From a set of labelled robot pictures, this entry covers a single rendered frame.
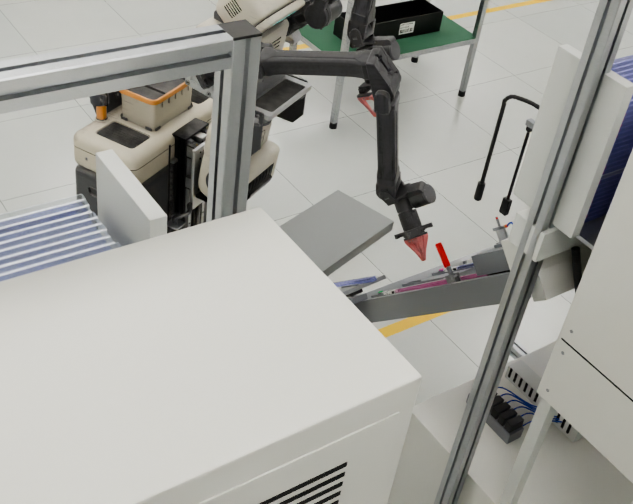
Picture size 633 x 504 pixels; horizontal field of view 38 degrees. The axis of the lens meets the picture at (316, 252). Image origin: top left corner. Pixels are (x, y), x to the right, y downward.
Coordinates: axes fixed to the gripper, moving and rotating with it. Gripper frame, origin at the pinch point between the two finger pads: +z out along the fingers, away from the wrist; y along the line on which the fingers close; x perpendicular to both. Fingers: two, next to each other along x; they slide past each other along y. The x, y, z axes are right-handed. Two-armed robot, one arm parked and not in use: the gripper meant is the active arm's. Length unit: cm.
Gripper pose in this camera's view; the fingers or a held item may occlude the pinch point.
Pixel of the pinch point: (423, 258)
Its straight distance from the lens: 270.5
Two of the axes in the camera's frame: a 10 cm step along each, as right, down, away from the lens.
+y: 8.3, -2.9, 4.8
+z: 3.3, 9.5, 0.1
